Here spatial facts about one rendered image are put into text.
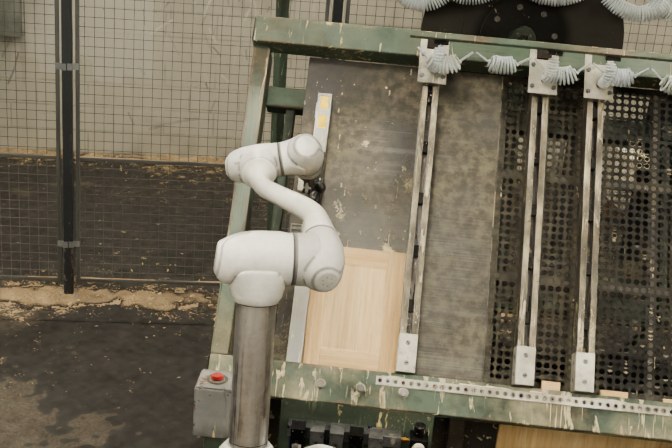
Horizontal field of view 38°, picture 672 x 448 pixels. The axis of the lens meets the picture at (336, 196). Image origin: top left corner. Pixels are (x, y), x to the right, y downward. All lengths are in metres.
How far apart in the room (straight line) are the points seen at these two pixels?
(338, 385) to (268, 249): 0.96
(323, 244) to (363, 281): 0.91
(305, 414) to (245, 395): 0.80
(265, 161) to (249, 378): 0.70
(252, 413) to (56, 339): 2.91
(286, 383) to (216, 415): 0.29
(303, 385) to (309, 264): 0.92
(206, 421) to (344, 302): 0.61
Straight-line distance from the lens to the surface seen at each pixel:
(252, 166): 2.88
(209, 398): 3.09
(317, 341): 3.31
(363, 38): 3.53
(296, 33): 3.54
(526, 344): 3.34
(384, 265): 3.36
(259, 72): 3.55
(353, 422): 3.30
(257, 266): 2.40
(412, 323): 3.28
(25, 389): 4.93
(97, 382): 4.95
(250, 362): 2.49
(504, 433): 3.61
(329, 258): 2.42
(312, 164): 2.91
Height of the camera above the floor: 2.50
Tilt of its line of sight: 19 degrees down
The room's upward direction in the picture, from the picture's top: 5 degrees clockwise
